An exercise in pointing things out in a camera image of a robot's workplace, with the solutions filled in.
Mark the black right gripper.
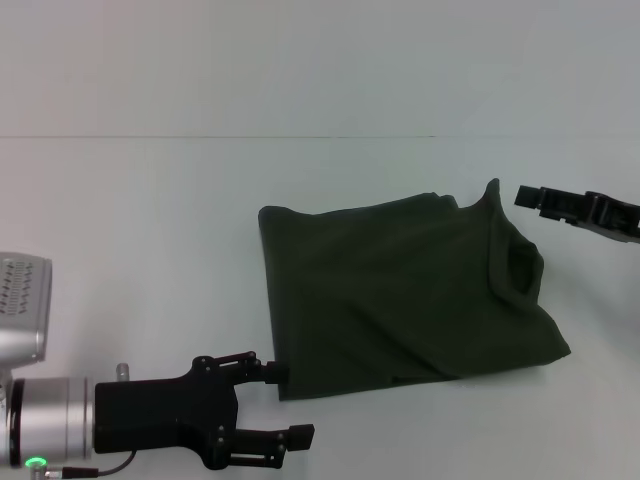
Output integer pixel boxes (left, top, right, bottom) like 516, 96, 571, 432
513, 184, 640, 246

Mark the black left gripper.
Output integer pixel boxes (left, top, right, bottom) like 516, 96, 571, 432
93, 351, 316, 471

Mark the dark green t-shirt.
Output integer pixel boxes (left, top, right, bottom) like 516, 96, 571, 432
258, 177, 573, 403

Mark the left arm connector cable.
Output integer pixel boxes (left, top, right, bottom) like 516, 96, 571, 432
44, 449, 137, 477

